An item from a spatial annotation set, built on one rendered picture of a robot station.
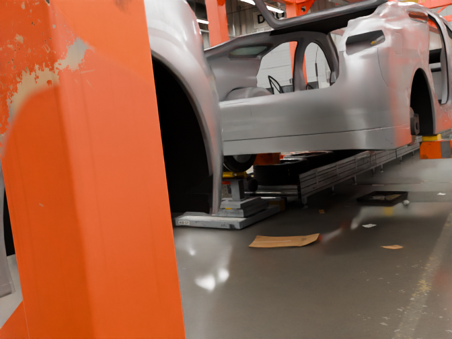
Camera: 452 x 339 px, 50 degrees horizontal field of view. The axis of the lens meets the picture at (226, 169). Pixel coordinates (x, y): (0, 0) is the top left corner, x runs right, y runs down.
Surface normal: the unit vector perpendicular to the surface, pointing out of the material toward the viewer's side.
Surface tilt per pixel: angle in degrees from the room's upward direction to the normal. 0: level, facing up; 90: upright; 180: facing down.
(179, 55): 86
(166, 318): 90
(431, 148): 90
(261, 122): 108
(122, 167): 90
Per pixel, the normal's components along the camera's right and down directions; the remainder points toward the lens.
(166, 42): 0.83, -0.06
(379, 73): 0.50, 0.03
